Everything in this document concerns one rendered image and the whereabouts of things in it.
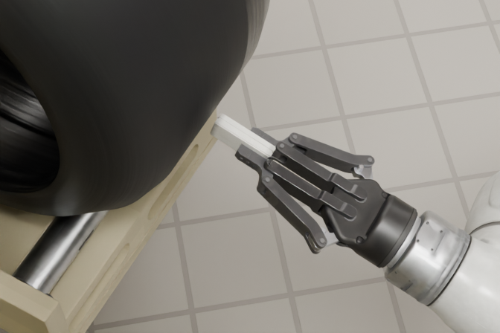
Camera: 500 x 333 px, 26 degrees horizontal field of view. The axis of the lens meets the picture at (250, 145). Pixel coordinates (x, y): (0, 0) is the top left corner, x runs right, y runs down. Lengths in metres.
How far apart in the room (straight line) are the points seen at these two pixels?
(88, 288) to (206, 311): 0.94
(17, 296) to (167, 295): 1.05
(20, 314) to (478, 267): 0.48
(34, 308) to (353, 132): 1.35
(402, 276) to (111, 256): 0.34
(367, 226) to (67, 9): 0.45
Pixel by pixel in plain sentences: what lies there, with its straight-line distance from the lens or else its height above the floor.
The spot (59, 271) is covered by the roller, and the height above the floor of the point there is 0.91.
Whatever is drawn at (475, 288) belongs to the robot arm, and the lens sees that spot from 1.15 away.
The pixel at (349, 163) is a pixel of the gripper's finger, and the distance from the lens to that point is 1.18.
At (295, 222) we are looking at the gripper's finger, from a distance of 1.15.
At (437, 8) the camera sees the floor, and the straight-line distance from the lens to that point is 2.63.
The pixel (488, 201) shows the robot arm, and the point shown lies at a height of 0.90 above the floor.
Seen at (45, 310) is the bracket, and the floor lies 0.95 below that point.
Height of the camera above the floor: 1.98
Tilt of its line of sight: 57 degrees down
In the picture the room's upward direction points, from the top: straight up
